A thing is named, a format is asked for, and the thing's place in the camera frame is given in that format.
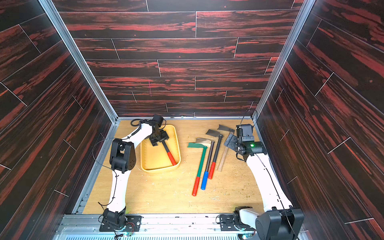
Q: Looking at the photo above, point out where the yellow plastic storage tray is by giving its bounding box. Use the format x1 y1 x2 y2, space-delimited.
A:
140 125 181 174

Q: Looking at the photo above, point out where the steel hoe blue grip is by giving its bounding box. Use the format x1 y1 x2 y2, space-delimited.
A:
196 138 215 190

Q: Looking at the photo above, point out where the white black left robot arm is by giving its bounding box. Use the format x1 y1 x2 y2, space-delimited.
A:
101 115 165 233

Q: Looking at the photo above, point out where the black hoe red grip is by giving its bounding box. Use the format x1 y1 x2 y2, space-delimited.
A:
150 137 177 166

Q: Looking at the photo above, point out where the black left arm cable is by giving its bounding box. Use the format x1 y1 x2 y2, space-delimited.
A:
91 118 151 211

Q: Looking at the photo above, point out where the dark hoe red grip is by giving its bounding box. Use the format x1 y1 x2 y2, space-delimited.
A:
206 129 224 180

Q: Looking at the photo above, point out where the green hoe red grip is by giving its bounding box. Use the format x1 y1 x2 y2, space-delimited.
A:
188 143 208 197

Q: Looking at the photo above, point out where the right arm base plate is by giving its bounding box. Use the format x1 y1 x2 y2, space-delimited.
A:
216 214 255 232

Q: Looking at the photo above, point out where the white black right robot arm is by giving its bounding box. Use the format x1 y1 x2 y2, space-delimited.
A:
225 124 305 240

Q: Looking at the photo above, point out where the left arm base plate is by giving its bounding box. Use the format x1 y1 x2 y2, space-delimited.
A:
99 215 143 233

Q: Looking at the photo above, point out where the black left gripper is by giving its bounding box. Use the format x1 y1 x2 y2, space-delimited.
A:
150 129 170 147

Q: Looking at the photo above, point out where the wooden handle hoe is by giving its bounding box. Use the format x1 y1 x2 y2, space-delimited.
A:
217 125 235 172

